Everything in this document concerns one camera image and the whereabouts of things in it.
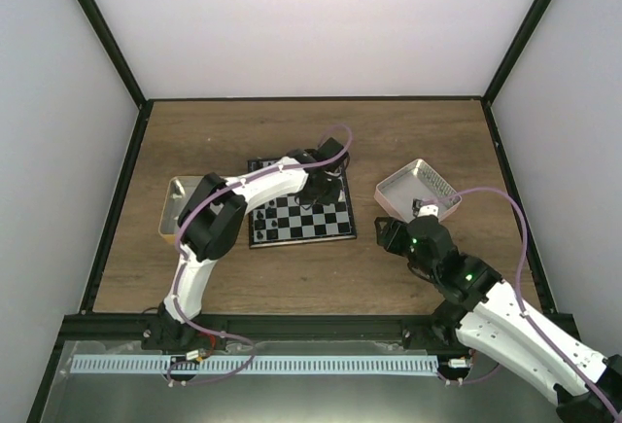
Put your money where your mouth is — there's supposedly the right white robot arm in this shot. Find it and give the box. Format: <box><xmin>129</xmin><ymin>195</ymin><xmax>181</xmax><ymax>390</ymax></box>
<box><xmin>374</xmin><ymin>215</ymin><xmax>621</xmax><ymax>422</ymax></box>

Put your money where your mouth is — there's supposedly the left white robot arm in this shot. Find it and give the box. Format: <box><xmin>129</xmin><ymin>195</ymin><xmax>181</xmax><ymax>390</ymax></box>
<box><xmin>158</xmin><ymin>137</ymin><xmax>352</xmax><ymax>349</ymax></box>

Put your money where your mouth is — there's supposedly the black and silver chessboard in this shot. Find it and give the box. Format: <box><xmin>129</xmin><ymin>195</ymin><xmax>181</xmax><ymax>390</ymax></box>
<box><xmin>249</xmin><ymin>163</ymin><xmax>357</xmax><ymax>249</ymax></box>

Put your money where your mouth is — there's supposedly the pink embossed metal tin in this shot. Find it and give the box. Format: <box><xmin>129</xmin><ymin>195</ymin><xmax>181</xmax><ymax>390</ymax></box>
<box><xmin>374</xmin><ymin>159</ymin><xmax>462</xmax><ymax>222</ymax></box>

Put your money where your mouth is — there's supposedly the gold metal tin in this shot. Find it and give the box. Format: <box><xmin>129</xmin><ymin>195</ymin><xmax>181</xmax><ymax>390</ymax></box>
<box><xmin>158</xmin><ymin>176</ymin><xmax>202</xmax><ymax>244</ymax></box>

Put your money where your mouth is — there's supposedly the metal sheet cover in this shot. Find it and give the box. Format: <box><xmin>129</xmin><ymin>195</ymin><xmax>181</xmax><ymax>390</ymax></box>
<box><xmin>33</xmin><ymin>341</ymin><xmax>557</xmax><ymax>422</ymax></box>

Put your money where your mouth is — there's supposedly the light blue slotted strip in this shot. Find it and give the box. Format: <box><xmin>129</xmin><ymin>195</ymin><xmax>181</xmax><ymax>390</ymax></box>
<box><xmin>70</xmin><ymin>354</ymin><xmax>438</xmax><ymax>376</ymax></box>

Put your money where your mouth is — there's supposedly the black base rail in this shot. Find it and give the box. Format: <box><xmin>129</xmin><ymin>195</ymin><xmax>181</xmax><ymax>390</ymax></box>
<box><xmin>58</xmin><ymin>313</ymin><xmax>466</xmax><ymax>354</ymax></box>

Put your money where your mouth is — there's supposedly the black enclosure frame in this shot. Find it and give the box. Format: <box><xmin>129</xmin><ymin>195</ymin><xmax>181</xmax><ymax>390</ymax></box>
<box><xmin>26</xmin><ymin>0</ymin><xmax>611</xmax><ymax>423</ymax></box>

